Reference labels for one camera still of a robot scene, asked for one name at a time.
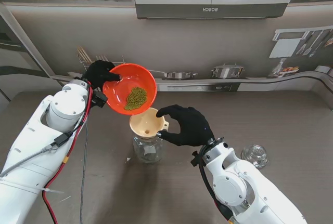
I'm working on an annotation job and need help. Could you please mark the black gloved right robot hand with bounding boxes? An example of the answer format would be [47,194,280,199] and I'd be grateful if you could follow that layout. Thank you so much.
[156,104,216,148]

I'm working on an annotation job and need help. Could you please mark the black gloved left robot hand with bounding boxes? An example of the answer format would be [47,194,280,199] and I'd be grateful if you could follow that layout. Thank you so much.
[84,60,122,91]

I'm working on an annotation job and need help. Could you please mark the orange plastic bowl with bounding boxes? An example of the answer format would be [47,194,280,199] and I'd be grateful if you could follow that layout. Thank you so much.
[102,63,158,116]

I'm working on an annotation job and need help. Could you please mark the green mung beans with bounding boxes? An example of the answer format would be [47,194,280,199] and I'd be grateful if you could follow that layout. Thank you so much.
[124,86,148,111]

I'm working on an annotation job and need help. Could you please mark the cream plastic funnel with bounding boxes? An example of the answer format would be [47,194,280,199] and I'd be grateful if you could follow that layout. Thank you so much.
[129,107,170,139]

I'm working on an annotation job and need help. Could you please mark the clear glass jar lid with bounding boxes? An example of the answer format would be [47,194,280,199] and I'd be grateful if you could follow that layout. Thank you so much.
[240,144,270,170]

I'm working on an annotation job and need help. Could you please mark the clear glass jar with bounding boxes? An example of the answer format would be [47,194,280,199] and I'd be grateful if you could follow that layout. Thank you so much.
[132,133,165,164]

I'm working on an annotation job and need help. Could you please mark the printed kitchen backdrop banner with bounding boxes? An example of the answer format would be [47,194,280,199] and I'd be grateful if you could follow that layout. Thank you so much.
[0,0,333,110]

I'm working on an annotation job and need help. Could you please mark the white zip tie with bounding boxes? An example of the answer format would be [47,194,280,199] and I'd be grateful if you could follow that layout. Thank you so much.
[15,182,65,195]

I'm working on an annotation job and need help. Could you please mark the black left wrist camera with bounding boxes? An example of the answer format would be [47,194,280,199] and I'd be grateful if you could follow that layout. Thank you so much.
[91,90,109,109]

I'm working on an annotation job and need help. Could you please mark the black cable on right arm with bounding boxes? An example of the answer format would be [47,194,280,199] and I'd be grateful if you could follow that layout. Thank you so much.
[198,143,230,217]

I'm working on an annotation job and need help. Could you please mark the red cable on left arm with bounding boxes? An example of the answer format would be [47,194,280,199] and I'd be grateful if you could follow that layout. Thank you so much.
[41,83,94,224]

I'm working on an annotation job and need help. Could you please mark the grey cable on left arm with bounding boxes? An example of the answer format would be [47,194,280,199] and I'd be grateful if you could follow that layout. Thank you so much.
[0,125,89,224]

